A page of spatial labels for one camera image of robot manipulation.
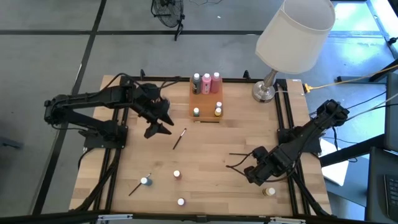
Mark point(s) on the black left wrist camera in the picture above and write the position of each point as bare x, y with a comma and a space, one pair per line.
150, 91

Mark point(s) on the tall pink labelled paint bottle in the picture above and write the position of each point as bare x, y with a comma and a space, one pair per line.
206, 85

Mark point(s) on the coral pink paint bottle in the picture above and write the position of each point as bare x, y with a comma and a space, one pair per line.
215, 84

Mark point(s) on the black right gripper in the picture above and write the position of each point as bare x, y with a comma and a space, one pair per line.
261, 169

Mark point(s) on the black aluminium frame post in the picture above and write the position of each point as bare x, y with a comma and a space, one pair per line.
236, 80

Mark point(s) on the magenta black striped paint bottle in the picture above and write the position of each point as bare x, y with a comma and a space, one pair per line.
181, 201

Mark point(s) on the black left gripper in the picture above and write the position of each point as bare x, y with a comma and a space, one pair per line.
149, 110

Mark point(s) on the blue black striped paint bottle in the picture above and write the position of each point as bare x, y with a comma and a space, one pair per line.
144, 180

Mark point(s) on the black marker pen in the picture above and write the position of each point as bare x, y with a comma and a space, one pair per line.
179, 139

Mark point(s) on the grey monitor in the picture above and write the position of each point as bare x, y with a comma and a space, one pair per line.
392, 118

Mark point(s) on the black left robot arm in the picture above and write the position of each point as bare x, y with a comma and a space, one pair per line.
93, 96

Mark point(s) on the dark grey paint bottle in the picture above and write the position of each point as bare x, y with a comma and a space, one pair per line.
196, 85

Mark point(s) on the black desk leg bar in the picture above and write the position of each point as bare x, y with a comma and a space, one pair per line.
351, 151

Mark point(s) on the computer keyboard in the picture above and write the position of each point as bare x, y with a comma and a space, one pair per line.
392, 196

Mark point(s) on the white paper sheet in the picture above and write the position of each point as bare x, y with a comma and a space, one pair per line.
335, 172

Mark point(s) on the silver table lamp white shade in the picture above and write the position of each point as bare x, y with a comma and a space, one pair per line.
295, 40

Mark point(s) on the green black striped paint bottle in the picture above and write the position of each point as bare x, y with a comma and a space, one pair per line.
196, 111

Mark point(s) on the red scarlet paint bottle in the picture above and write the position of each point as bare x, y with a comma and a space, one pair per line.
177, 174

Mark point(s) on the dark desk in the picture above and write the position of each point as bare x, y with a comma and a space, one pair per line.
376, 186

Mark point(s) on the orange plastic bin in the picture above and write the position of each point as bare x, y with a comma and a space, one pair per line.
205, 102

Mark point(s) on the black desk leg stand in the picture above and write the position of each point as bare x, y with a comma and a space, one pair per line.
354, 79

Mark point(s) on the black floor fan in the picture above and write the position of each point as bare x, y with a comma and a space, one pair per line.
169, 12

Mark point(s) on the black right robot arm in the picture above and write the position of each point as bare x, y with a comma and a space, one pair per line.
308, 133

